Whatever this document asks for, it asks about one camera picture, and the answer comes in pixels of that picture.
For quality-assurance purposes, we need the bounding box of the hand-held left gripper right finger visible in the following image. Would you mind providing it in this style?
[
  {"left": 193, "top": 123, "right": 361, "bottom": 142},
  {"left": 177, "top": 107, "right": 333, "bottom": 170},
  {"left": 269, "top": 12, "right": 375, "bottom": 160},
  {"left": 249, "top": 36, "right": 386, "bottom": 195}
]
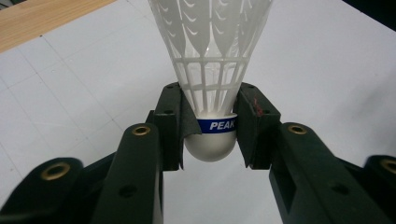
[{"left": 233, "top": 82, "right": 393, "bottom": 224}]

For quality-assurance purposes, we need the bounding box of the white shuttlecock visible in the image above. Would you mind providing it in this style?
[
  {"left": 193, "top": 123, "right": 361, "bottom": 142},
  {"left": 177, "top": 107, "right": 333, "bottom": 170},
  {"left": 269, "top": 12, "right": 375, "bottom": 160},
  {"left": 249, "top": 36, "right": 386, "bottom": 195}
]
[{"left": 148, "top": 0, "right": 275, "bottom": 162}]

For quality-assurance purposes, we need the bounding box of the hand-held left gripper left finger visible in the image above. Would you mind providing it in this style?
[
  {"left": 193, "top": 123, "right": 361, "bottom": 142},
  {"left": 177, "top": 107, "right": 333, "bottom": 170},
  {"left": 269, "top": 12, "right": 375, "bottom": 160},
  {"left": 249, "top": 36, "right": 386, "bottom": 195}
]
[{"left": 90, "top": 81, "right": 202, "bottom": 224}]

